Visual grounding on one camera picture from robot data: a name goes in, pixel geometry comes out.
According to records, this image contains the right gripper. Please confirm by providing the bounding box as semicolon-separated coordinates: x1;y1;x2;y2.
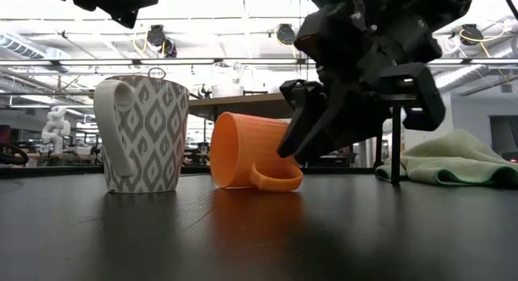
277;3;446;165

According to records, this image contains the light green cloth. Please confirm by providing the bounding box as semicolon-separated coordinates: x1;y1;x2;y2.
374;129;518;189

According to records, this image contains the silver ventilation duct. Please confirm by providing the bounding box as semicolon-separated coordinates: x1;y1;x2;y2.
432;45;518;94
0;32;72;62

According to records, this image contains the clear plastic cup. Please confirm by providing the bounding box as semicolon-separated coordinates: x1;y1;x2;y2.
210;61;246;99

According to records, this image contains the black curved hose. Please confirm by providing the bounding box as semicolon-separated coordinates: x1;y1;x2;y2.
0;142;29;167

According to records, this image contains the white grey patterned mug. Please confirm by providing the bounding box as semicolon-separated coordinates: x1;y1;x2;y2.
92;74;190;194

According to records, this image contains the orange ribbed mug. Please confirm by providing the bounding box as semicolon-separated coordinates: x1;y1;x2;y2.
209;112;304;193

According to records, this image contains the black ceiling cable reel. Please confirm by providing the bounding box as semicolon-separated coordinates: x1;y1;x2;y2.
459;23;486;46
146;24;167;48
276;23;296;46
161;37;178;58

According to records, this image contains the long ceiling light strip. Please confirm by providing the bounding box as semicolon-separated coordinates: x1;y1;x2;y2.
0;58;518;67

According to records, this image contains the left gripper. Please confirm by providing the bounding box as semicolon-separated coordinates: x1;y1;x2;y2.
36;0;159;30

